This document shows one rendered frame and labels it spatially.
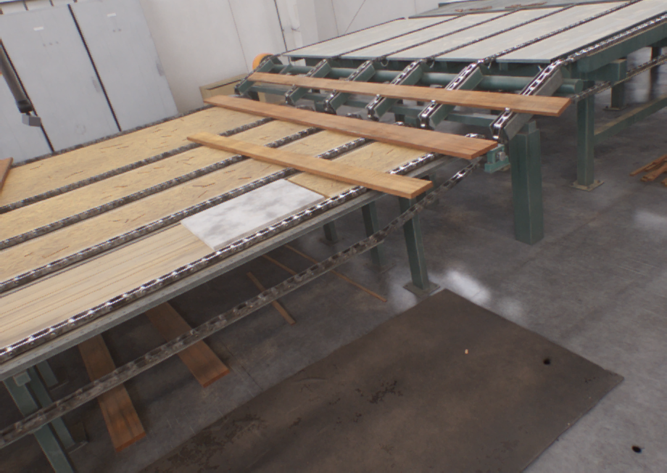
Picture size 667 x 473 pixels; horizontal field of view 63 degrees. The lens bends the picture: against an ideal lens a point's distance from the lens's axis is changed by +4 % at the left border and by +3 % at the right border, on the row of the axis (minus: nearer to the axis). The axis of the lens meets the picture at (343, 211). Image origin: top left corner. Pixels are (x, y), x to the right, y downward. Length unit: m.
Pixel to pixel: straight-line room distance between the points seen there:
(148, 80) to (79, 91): 0.85
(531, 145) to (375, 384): 1.67
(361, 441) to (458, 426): 0.42
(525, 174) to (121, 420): 2.60
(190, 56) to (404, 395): 6.81
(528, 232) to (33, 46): 5.99
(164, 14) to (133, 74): 1.20
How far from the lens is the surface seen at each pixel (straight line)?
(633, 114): 4.71
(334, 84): 4.76
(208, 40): 8.68
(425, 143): 3.01
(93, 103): 7.65
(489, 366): 2.72
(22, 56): 7.54
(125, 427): 3.03
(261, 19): 9.03
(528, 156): 3.37
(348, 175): 2.73
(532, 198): 3.50
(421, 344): 2.87
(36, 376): 2.92
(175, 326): 3.58
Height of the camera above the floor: 1.85
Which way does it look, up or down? 24 degrees down
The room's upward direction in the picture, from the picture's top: 12 degrees counter-clockwise
